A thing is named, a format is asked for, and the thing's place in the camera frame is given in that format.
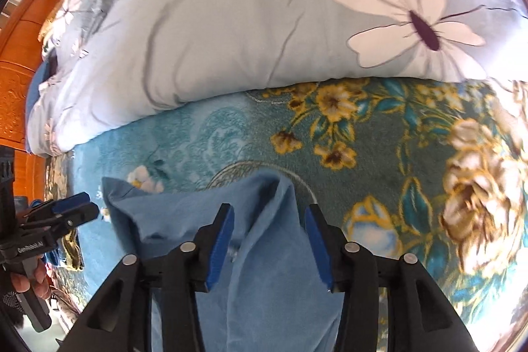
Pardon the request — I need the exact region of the wooden headboard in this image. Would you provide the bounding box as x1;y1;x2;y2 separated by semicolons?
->
0;0;77;212

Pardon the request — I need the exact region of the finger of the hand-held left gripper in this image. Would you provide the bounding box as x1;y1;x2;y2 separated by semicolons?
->
22;192;90;223
31;204;100;239

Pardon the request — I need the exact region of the teal floral blanket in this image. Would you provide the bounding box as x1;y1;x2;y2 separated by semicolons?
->
43;76;528;352

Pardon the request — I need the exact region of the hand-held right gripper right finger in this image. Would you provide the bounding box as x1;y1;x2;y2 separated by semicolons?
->
304;204;481;352

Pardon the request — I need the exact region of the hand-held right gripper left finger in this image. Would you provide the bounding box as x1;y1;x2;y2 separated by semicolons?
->
58;204;236;352

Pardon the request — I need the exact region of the person's left hand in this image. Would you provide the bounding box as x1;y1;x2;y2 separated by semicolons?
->
0;258;52;327

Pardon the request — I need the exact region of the blue fleece garment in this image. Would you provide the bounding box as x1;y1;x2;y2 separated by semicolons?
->
101;168;343;352

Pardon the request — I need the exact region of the light blue floral quilt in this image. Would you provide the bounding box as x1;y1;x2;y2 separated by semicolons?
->
25;0;526;155

